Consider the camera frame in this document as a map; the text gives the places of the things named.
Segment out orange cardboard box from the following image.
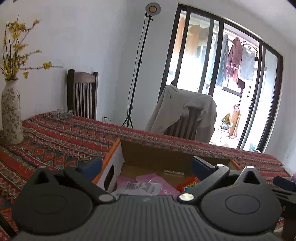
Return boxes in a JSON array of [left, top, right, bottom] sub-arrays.
[[92, 138, 242, 197]]

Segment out pink snack packet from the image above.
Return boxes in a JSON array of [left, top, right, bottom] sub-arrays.
[[112, 173, 180, 199]]

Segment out purple tissue pack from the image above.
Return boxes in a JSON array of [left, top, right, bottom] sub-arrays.
[[290, 172, 296, 183]]

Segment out hanging pink shirt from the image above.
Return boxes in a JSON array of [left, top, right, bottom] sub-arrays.
[[226, 37, 243, 83]]

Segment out dark wooden chair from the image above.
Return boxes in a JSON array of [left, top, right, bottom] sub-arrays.
[[67, 69, 99, 120]]

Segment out floral ceramic vase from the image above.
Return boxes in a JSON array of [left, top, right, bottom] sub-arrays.
[[1, 78, 23, 145]]

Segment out patterned red tablecloth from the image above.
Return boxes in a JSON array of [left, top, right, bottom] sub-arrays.
[[1, 113, 295, 240]]

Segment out yellow flower branches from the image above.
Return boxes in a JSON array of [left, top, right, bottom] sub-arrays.
[[1, 19, 59, 81]]

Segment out studio light on stand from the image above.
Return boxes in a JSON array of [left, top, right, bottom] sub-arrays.
[[121, 2, 162, 129]]

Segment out red cartoon snack bag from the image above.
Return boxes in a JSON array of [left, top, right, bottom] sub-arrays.
[[176, 177, 200, 193]]

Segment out hanging grey blue shirt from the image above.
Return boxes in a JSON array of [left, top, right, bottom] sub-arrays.
[[239, 47, 255, 80]]

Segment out chair with beige jacket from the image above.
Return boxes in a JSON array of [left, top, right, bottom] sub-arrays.
[[145, 85, 217, 143]]

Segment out hanging blue garment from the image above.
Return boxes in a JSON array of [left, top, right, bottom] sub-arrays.
[[216, 34, 229, 87]]

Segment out black framed sliding door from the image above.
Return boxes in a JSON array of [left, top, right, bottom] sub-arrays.
[[161, 4, 283, 152]]

